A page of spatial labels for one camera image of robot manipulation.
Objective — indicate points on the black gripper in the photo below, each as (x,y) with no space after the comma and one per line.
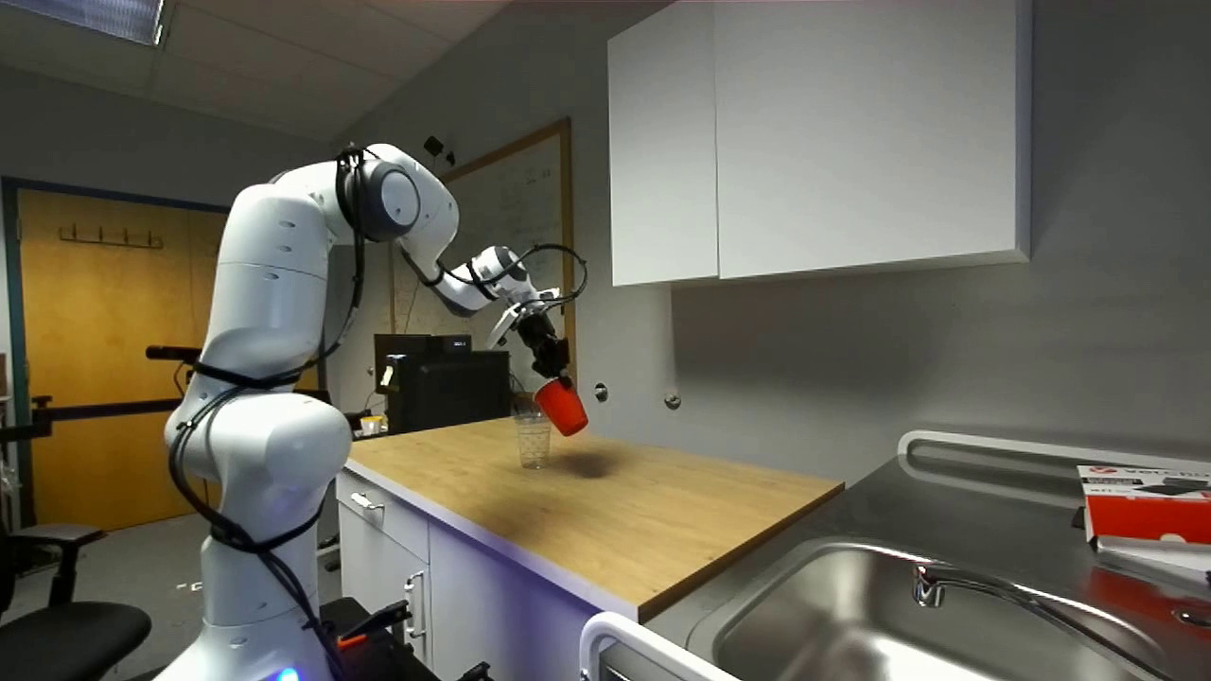
(543,333)

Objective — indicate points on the orange plastic cup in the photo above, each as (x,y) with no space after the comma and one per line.
(563,406)

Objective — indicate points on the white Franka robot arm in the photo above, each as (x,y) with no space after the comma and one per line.
(278,276)

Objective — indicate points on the transparent plastic cup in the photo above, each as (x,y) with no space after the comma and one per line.
(532,438)

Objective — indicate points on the black equipment box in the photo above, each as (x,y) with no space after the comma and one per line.
(439,391)

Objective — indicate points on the grey base cabinet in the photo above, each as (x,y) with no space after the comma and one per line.
(495,607)

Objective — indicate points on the white curved tube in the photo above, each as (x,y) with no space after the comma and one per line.
(618,628)

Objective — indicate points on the stainless steel sink unit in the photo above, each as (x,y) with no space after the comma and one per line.
(807,607)

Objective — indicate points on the orange wooden door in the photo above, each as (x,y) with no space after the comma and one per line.
(100,378)

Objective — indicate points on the chrome sink faucet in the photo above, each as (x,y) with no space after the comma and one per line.
(987,583)

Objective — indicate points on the black office chair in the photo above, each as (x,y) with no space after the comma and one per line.
(69,628)

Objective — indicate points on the ceiling light panel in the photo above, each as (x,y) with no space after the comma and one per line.
(100,17)

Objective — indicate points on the red and white box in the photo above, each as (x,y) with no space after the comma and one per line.
(1139,517)

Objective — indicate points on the round wall socket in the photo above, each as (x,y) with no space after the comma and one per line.
(672,401)
(599,391)

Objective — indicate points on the white wall cabinet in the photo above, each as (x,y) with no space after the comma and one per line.
(818,127)

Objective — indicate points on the wall coat hook rail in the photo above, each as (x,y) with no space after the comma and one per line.
(110,237)

